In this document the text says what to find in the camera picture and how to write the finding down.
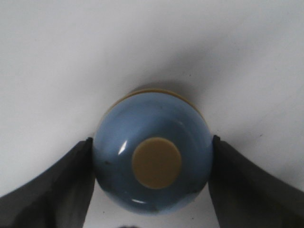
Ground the blue call bell cream base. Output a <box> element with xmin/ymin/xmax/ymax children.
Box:
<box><xmin>92</xmin><ymin>89</ymin><xmax>213</xmax><ymax>215</ymax></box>

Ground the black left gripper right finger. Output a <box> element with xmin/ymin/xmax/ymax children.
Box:
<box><xmin>208</xmin><ymin>135</ymin><xmax>304</xmax><ymax>228</ymax></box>

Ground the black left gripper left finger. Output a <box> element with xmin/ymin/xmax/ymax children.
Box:
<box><xmin>0</xmin><ymin>138</ymin><xmax>93</xmax><ymax>228</ymax></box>

